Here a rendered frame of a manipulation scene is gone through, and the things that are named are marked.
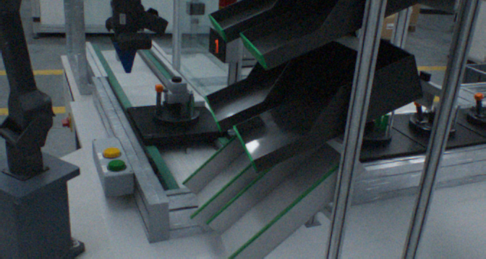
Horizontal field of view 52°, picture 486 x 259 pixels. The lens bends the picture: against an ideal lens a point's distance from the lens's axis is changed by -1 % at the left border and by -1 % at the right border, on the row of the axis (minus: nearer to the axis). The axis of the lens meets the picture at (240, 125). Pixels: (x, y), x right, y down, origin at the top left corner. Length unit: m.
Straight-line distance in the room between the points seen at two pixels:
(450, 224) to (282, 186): 0.59
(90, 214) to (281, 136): 0.60
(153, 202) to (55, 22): 5.44
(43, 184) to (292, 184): 0.46
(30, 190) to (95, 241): 0.25
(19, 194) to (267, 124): 0.46
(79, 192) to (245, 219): 0.56
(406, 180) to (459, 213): 0.16
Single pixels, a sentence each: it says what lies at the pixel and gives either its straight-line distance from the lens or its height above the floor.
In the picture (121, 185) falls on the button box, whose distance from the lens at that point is 1.24.
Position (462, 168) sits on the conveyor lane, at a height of 0.92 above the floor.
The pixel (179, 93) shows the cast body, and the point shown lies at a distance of 1.45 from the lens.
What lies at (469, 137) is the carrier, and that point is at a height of 0.97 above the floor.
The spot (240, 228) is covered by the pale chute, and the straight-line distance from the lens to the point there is 0.93.
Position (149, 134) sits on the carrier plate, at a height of 0.97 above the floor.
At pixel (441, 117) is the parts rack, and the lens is 0.85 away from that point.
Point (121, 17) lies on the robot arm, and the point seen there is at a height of 1.34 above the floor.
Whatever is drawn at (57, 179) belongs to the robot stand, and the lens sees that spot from 1.01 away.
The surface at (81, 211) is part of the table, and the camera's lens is 1.28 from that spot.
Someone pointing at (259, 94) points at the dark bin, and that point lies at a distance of 0.95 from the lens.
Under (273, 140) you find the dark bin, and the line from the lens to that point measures 0.81.
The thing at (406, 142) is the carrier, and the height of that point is 0.97.
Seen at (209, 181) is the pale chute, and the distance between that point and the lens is 1.06.
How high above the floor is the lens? 1.55
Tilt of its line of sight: 23 degrees down
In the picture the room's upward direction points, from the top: 4 degrees clockwise
